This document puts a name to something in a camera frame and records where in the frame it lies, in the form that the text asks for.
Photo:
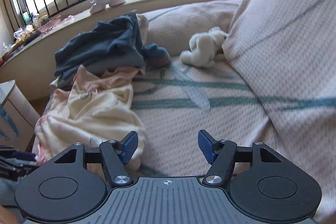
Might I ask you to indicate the white bedside cabinet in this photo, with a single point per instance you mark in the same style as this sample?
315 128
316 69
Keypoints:
18 117

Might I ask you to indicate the patterned bed cover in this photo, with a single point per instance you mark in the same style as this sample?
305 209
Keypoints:
276 85

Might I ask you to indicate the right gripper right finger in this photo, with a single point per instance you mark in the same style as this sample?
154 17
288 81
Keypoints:
208 145

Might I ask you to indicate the blue knitted cartoon hat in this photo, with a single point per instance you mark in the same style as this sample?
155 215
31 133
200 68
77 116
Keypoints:
155 56

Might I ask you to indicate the windowsill clutter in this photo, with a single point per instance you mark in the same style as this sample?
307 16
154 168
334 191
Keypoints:
23 37

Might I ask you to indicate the white plush toy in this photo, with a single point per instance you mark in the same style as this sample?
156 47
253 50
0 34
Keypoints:
205 49

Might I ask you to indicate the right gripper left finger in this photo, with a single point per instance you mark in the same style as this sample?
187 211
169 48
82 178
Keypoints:
127 147

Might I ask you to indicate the cream pink cartoon pajamas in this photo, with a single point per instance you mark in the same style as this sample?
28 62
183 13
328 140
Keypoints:
94 110

